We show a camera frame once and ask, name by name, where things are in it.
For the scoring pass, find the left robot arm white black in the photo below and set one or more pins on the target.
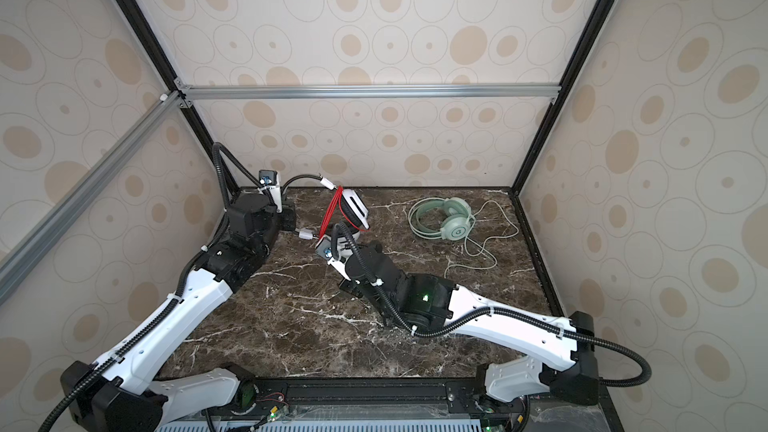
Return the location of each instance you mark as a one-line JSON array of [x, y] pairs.
[[117, 391]]

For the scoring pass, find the silver aluminium rail left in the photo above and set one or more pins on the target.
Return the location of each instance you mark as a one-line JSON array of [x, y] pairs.
[[22, 260]]

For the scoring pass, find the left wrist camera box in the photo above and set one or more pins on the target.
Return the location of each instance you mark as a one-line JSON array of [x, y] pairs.
[[269, 185]]

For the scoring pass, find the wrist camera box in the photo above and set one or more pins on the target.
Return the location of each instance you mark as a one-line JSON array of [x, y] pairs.
[[269, 185], [334, 255]]

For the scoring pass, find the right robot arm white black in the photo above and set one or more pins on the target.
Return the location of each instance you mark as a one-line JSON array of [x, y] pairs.
[[562, 356]]

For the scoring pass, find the mint green headphones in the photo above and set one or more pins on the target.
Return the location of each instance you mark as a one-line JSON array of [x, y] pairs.
[[457, 222]]

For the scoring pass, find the black corner frame post right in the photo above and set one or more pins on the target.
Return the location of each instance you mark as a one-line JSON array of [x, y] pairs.
[[584, 46]]

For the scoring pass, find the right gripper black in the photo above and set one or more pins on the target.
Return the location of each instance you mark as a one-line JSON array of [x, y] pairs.
[[346, 287]]

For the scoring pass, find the black corner frame post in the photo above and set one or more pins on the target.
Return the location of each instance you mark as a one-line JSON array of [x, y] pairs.
[[156, 53], [584, 46]]

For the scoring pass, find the silver aluminium rail back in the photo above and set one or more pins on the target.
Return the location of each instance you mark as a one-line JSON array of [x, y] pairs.
[[373, 91]]

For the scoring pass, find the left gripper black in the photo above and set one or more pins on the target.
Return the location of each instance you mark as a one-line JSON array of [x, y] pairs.
[[290, 212]]

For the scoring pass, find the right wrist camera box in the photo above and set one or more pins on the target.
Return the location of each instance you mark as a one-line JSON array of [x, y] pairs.
[[334, 255]]

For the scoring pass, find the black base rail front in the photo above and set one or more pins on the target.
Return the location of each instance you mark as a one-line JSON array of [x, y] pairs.
[[387, 404]]

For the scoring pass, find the black corner frame post left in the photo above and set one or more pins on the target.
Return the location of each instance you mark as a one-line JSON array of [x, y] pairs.
[[156, 53]]

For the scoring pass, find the silver aluminium rail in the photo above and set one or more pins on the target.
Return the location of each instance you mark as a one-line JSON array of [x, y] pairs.
[[373, 91], [22, 260]]

